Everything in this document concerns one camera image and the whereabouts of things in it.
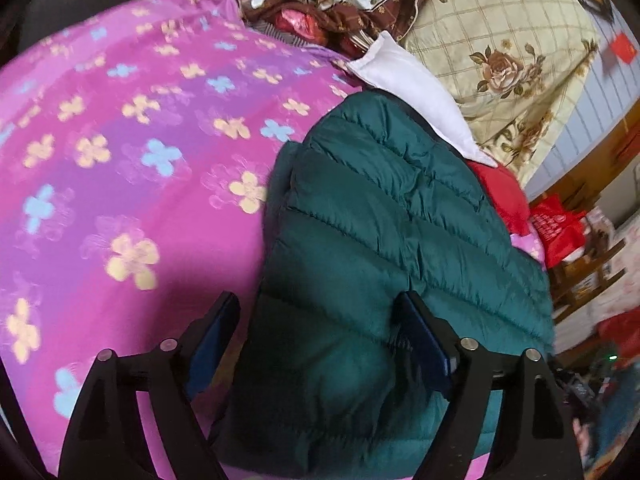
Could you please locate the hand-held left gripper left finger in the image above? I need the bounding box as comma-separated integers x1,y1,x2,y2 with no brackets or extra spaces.
57,291,241,480

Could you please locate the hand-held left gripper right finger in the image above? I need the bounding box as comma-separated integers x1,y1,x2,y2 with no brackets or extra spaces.
392,291,586,480

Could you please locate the green puffer jacket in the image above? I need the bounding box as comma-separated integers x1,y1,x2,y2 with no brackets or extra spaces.
207,91,556,473

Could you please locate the red ruffled pillow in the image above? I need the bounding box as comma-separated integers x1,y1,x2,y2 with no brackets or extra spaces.
467,160,531,236

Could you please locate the red shopping bag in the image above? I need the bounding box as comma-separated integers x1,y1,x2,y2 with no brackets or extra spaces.
529,195,588,268

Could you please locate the wooden chair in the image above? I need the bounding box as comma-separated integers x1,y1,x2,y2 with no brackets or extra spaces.
550,205,640,356

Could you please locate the pink floral bedsheet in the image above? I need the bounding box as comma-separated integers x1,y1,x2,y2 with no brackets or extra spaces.
0,0,546,480

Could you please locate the white pillow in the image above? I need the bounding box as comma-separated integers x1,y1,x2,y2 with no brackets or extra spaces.
346,31,498,167

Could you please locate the cream floral quilt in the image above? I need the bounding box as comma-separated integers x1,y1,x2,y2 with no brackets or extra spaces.
400,0,601,186

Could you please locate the brown patterned blanket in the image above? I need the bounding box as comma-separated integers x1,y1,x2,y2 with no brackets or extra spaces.
235,0,448,58

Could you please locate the red paper wall sticker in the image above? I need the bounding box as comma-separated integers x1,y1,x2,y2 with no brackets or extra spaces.
611,34,637,63

